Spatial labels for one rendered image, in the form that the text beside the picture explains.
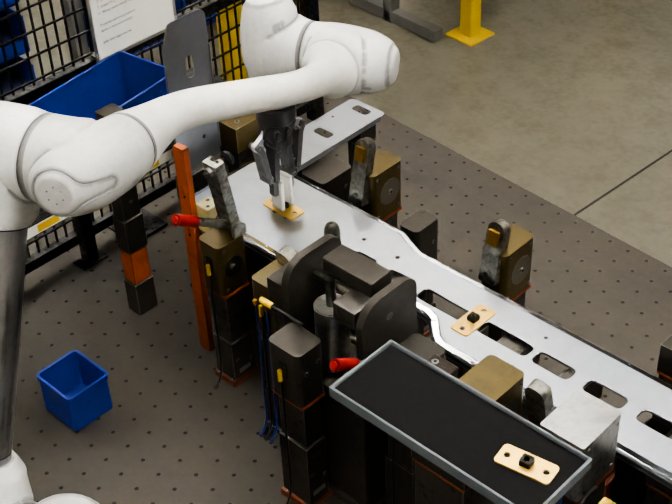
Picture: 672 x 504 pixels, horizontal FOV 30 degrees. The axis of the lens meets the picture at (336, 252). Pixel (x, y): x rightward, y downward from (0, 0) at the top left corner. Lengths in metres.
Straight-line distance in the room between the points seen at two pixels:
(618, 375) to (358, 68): 0.67
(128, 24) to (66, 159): 1.05
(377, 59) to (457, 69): 2.80
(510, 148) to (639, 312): 1.82
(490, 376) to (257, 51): 0.69
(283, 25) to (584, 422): 0.84
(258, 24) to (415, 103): 2.56
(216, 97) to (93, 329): 0.88
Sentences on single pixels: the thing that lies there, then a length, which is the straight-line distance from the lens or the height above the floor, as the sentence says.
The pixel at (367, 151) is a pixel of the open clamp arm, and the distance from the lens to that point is 2.45.
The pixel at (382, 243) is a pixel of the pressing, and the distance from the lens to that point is 2.37.
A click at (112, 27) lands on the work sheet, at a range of 2.73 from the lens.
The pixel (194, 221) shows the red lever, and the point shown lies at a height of 1.12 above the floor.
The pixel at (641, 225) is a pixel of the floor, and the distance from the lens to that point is 4.14.
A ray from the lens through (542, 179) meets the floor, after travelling 4.31.
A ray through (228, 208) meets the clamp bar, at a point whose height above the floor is 1.12.
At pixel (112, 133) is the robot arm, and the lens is 1.79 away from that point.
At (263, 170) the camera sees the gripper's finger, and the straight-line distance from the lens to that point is 2.35.
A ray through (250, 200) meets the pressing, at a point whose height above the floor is 1.00.
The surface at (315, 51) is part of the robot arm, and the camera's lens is 2.12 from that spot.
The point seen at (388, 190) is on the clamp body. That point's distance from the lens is 2.53.
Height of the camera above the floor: 2.46
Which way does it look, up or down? 38 degrees down
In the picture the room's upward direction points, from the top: 3 degrees counter-clockwise
